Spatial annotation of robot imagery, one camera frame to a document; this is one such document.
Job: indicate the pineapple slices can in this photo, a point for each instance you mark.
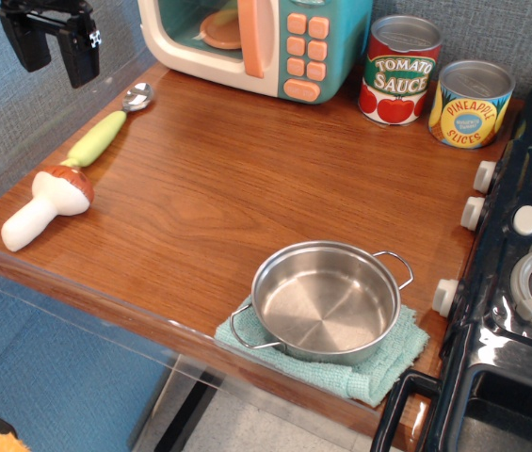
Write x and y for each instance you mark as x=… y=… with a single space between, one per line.
x=470 y=103

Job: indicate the black toy stove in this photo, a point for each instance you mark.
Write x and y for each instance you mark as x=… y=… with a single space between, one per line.
x=482 y=399

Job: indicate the grey stove knob upper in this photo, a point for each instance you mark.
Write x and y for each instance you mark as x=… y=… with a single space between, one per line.
x=484 y=175

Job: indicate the tomato sauce can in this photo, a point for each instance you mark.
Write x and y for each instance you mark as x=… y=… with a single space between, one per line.
x=401 y=58

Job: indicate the plush toy mushroom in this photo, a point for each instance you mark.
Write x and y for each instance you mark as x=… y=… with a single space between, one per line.
x=56 y=191

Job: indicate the stainless steel pot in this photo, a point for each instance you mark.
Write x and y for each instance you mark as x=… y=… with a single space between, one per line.
x=321 y=302

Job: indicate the grey stove knob lower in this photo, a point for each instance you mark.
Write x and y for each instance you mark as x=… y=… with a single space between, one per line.
x=444 y=296

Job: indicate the teal toy microwave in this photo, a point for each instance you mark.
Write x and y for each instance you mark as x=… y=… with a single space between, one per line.
x=300 y=51

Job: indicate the orange microwave plate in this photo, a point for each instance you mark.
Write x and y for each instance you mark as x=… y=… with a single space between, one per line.
x=221 y=30

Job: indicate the yellow handled metal spoon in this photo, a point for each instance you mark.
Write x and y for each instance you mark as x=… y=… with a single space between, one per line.
x=91 y=146

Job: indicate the grey stove knob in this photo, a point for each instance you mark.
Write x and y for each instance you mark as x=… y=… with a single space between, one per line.
x=444 y=296
x=471 y=213
x=484 y=175

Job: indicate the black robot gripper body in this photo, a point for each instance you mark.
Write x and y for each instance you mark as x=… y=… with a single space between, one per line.
x=60 y=10

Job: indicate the grey stove knob middle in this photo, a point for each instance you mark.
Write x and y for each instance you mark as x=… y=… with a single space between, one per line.
x=471 y=213

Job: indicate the teal dish cloth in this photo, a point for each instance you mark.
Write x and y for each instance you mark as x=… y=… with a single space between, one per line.
x=369 y=381

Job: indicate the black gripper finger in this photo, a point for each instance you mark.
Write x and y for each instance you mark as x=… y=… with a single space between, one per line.
x=27 y=41
x=79 y=40

